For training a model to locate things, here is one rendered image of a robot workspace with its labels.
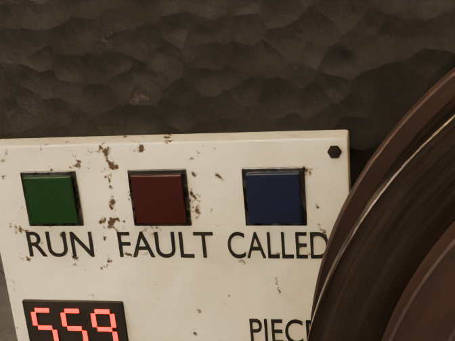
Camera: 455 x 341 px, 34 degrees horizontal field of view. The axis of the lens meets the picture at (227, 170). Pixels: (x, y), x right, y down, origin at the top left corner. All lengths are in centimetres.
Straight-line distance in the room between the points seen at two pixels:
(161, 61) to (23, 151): 12
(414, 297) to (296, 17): 21
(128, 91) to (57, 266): 14
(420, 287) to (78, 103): 29
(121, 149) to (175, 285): 11
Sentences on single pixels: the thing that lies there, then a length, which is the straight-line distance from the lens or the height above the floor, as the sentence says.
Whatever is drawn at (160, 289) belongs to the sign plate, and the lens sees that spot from 55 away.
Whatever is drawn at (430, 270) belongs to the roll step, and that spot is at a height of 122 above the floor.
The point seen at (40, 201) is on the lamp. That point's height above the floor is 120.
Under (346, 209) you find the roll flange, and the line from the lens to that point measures 43.
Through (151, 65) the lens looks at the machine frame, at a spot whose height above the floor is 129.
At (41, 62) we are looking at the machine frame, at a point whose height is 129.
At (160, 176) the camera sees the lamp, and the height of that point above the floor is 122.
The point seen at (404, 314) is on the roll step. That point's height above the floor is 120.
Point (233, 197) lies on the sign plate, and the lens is 51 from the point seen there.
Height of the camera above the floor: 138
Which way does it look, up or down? 19 degrees down
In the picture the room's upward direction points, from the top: 5 degrees counter-clockwise
